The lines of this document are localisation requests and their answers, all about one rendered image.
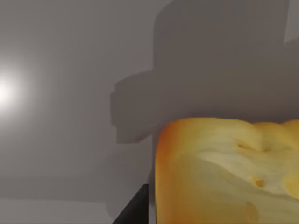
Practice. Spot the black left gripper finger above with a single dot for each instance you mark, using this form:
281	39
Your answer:
137	208

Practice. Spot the golden bread loaf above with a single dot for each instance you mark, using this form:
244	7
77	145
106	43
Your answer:
222	172

